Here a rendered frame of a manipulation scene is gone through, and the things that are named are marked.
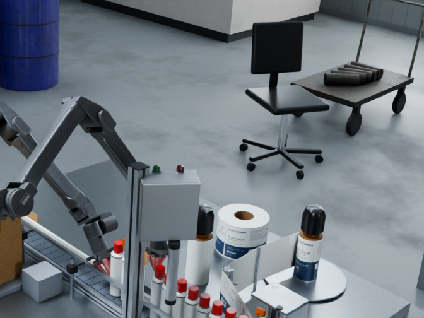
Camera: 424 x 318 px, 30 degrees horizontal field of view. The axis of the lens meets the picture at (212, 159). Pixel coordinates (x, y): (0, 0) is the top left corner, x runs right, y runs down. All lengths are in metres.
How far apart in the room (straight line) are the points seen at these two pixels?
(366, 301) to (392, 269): 2.02
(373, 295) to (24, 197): 1.39
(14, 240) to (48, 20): 4.52
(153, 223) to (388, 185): 3.92
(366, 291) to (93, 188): 1.36
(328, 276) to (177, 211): 0.91
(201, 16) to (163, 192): 7.28
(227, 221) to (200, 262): 0.27
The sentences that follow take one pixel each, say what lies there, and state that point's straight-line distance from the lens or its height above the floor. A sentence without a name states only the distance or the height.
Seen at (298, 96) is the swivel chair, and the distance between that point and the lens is 6.01.
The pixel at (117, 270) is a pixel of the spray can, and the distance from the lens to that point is 2.75.
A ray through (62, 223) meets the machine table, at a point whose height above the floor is 0.83.
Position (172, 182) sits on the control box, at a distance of 2.25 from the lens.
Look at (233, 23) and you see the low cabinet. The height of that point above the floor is 0.23.
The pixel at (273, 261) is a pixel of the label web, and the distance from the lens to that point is 2.90.
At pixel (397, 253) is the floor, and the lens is 5.15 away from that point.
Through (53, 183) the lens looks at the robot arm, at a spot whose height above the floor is 1.23.
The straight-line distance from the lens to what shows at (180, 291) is 2.53.
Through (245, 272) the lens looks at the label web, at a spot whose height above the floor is 0.99.
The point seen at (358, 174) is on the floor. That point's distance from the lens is 6.16.
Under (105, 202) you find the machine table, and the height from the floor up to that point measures 0.83.
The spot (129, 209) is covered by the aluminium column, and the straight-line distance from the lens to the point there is 2.34.
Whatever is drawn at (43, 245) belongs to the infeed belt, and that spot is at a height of 0.88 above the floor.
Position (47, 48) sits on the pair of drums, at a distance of 7.30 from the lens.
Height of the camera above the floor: 2.45
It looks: 24 degrees down
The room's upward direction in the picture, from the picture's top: 5 degrees clockwise
